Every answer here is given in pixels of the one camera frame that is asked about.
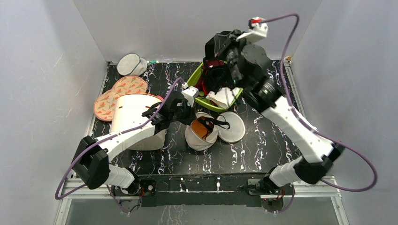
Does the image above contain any purple cable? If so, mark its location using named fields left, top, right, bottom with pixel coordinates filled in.
left=54, top=77, right=187, bottom=215
left=248, top=13, right=379, bottom=214

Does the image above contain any orange bra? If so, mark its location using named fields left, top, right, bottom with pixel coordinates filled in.
left=190, top=117, right=214, bottom=140

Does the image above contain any dark red garment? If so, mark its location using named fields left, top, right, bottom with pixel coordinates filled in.
left=198, top=58, right=225, bottom=95

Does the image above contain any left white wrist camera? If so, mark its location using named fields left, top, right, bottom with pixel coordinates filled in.
left=182, top=82, right=199, bottom=107

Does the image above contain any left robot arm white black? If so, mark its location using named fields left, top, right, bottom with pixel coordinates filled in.
left=72, top=98, right=196, bottom=195

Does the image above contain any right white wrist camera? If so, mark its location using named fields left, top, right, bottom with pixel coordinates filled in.
left=236, top=16, right=268, bottom=44

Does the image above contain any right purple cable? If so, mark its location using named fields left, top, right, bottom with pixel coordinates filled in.
left=248, top=13, right=379, bottom=214

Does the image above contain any black lace bra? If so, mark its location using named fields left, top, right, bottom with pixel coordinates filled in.
left=201, top=65, right=235, bottom=94

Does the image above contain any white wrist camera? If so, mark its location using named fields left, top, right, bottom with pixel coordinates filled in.
left=182, top=82, right=199, bottom=107
left=236, top=16, right=268, bottom=44

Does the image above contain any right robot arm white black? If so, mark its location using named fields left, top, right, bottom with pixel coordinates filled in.
left=205, top=29, right=344, bottom=195

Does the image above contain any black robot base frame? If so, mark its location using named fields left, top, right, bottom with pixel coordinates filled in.
left=111, top=173, right=295, bottom=212

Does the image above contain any white grey-trimmed mesh bag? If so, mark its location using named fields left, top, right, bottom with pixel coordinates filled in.
left=116, top=53, right=148, bottom=76

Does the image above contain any beige mesh cylindrical laundry bag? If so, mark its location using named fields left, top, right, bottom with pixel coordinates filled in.
left=184, top=112, right=246, bottom=151

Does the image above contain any white folded garment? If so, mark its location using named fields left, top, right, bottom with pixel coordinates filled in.
left=206, top=87, right=243, bottom=109

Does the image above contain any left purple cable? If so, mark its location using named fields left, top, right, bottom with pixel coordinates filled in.
left=54, top=77, right=187, bottom=215

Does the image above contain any floral peach bra wash bag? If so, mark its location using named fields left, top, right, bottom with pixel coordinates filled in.
left=93, top=75, right=148, bottom=122

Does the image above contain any black strappy bra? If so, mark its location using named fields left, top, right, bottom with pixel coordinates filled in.
left=208, top=117, right=230, bottom=131

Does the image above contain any green plastic basket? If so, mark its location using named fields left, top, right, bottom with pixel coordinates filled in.
left=187, top=61, right=242, bottom=113

